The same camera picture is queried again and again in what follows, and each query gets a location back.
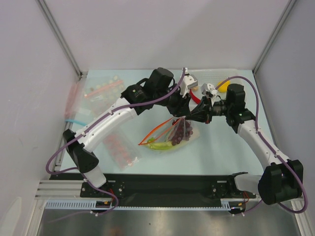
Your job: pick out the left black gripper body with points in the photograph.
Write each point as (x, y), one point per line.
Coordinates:
(175, 103)

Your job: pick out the red grapes bunch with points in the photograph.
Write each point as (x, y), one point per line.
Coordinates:
(181, 131)

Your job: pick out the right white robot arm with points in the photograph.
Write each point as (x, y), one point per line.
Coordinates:
(282, 178)

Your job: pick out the right aluminium frame post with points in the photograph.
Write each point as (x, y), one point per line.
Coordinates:
(274, 34)

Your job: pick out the clear orange-zipper zip bag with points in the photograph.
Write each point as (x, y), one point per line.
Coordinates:
(161, 132)

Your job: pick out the blue-zipper bag edge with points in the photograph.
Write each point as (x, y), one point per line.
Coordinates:
(76, 122)

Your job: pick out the aluminium front rail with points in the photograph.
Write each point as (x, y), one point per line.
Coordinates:
(59, 189)

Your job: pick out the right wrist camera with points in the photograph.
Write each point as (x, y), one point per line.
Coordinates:
(208, 90)

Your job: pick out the left aluminium frame post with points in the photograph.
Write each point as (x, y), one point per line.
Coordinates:
(55, 29)

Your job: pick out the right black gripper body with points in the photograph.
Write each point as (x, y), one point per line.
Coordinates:
(209, 111)

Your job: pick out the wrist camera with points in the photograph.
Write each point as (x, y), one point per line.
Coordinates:
(188, 82)
(208, 90)

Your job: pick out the yellow-dotted pink-zipper bag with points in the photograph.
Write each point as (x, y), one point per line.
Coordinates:
(101, 92)

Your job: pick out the white slotted cable duct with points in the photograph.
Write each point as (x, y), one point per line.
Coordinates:
(103, 205)

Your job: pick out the yellow pear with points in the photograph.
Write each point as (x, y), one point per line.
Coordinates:
(223, 87)

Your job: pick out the aluminium frame post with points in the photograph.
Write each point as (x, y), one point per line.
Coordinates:
(274, 34)
(55, 29)

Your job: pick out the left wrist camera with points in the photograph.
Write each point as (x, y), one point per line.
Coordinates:
(188, 82)

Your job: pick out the green onion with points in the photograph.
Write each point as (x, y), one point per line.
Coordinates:
(160, 145)

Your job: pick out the red chili pepper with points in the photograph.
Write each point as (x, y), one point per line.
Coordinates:
(194, 98)

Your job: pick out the red-dotted zip bag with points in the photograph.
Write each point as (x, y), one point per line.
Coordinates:
(121, 150)

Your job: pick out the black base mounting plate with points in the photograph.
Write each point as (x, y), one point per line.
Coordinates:
(167, 190)

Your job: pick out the white plastic basket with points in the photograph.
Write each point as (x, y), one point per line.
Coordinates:
(211, 76)

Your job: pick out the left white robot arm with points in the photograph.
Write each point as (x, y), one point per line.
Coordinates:
(158, 89)

